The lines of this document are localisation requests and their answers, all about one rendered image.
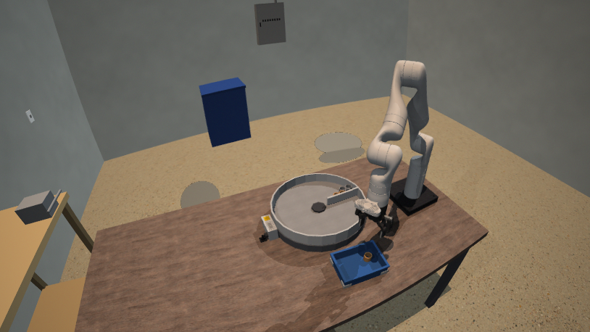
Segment blue crate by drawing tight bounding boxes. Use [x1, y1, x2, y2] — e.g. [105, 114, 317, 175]
[330, 240, 388, 289]

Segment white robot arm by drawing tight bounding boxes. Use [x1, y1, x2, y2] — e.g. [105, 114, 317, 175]
[354, 60, 434, 217]

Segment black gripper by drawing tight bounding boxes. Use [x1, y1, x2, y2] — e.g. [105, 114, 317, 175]
[355, 205, 394, 238]

